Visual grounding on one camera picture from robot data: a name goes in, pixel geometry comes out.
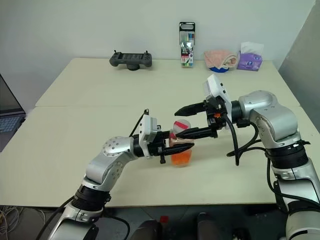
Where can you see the grey handheld controller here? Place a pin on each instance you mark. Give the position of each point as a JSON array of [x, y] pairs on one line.
[[130, 59]]

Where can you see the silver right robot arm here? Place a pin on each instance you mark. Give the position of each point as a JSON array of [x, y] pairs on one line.
[[277, 120]]

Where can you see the blue bowl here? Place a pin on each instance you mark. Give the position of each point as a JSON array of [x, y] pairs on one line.
[[219, 70]]

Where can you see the grey laptop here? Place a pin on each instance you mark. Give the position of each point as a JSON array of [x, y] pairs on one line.
[[10, 110]]

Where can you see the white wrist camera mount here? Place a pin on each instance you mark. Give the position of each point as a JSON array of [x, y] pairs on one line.
[[217, 85], [148, 131]]

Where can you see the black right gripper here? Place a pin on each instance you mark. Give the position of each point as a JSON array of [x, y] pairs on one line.
[[214, 113]]

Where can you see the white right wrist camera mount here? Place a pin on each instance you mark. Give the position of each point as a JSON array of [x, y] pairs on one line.
[[217, 85]]

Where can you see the pink towel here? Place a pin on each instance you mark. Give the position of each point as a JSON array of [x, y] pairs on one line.
[[218, 58]]

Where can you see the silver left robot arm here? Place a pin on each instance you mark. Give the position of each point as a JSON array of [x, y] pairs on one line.
[[107, 163]]

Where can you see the clear cup with orange liquid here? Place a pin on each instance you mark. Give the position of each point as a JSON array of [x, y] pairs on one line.
[[182, 158]]

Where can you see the marker pen pack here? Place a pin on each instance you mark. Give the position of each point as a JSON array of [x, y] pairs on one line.
[[187, 47]]

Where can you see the dark rounded shape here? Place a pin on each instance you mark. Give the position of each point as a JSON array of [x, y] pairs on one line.
[[148, 231]]

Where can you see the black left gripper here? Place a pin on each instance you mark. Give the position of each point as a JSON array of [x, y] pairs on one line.
[[155, 147]]

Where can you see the purple tissue pack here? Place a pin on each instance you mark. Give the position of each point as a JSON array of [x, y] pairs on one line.
[[250, 61]]

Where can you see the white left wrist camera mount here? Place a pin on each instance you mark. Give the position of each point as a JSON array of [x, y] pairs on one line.
[[148, 131]]

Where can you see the small red block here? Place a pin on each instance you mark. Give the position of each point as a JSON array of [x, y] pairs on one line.
[[164, 219]]

